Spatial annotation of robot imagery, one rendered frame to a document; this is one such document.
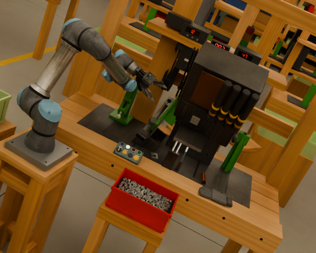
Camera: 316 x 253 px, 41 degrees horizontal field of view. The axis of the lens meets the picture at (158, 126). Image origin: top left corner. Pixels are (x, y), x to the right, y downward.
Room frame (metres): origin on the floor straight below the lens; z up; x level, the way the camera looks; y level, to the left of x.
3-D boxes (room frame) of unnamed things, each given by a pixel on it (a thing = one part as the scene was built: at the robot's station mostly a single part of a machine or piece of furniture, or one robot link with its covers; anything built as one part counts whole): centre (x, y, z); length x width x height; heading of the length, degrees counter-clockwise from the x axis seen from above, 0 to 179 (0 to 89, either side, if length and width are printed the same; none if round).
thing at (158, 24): (2.62, -0.15, 1.52); 0.90 x 0.25 x 0.04; 85
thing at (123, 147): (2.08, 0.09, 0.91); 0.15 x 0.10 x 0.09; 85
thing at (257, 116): (2.72, -0.16, 1.23); 1.30 x 0.05 x 0.09; 85
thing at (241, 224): (2.08, -0.10, 0.82); 1.50 x 0.14 x 0.15; 85
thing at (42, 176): (1.84, 0.51, 0.83); 0.32 x 0.32 x 0.04; 79
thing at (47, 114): (1.84, 0.52, 1.05); 0.13 x 0.12 x 0.14; 59
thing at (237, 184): (2.36, -0.13, 0.89); 1.10 x 0.42 x 0.02; 85
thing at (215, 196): (2.05, -0.44, 0.91); 0.20 x 0.11 x 0.03; 93
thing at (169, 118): (2.30, -0.05, 1.17); 0.13 x 0.12 x 0.20; 85
